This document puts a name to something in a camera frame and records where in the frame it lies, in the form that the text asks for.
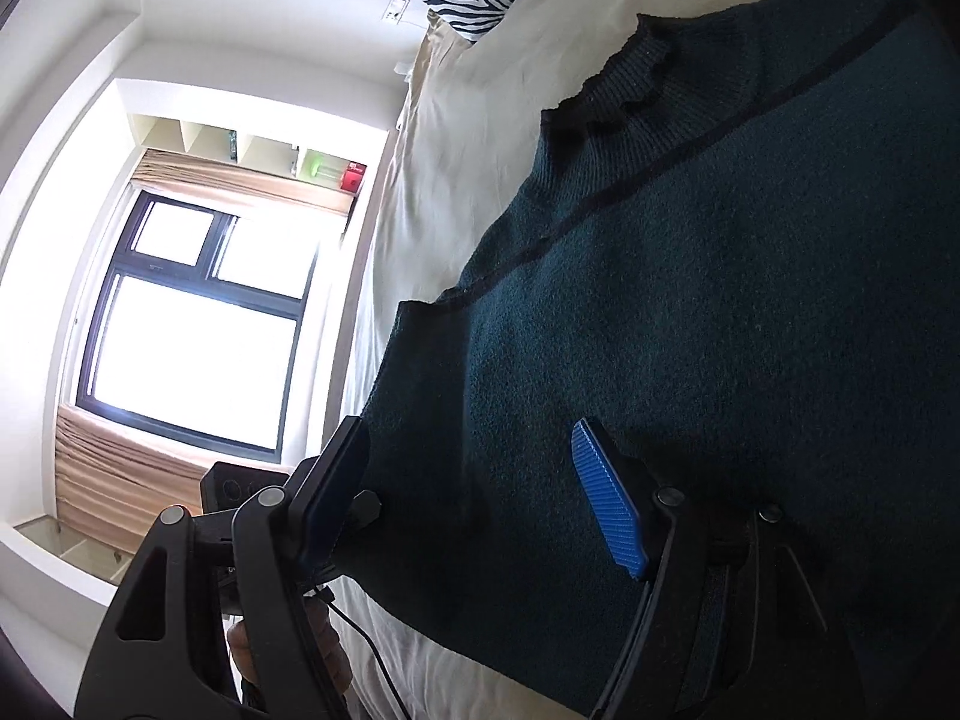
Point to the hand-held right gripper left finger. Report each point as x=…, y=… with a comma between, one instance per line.
x=334, y=495

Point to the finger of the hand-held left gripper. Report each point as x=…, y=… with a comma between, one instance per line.
x=367, y=510

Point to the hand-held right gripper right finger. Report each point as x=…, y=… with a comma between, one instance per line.
x=607, y=502

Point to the dark green knit sweater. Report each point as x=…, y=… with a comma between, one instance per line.
x=712, y=277

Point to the person's left hand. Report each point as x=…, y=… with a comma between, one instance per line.
x=330, y=652

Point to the beige curtain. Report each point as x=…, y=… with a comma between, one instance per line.
x=127, y=472
x=240, y=180

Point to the black framed window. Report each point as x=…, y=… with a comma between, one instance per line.
x=187, y=352

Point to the white cubby shelf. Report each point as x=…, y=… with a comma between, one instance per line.
x=75, y=551
x=195, y=139

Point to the red box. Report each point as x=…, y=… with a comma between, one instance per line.
x=354, y=177

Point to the green container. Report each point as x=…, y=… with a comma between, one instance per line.
x=322, y=167

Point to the bed with beige sheet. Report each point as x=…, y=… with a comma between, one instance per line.
x=480, y=127

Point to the white wall socket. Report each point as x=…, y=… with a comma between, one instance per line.
x=396, y=10

